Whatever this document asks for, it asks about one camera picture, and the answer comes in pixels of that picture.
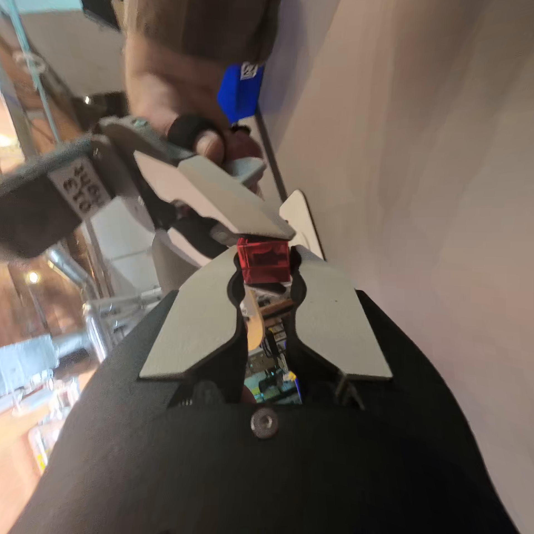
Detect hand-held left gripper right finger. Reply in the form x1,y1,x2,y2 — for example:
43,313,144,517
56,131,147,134
290,245,394,399

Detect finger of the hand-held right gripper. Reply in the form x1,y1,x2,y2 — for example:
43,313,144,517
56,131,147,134
152,206,238,268
133,150,297,242

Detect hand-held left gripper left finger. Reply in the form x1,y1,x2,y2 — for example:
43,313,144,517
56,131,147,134
139,246,248,381

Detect red transparent cube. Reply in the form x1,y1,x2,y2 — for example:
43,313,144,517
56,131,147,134
236,237,291,286

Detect person's right forearm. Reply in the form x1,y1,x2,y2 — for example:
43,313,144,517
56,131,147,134
112,0,281,64

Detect person's right hand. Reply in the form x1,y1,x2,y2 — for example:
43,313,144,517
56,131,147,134
124,35,264,166

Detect silver metal pipes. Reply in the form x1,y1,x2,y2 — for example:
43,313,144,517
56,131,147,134
46,246,164,364

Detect blue plastic bin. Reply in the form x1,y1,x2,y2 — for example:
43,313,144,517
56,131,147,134
216,62,266,124

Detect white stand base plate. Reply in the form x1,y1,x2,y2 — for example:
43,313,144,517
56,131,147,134
278,189,326,262

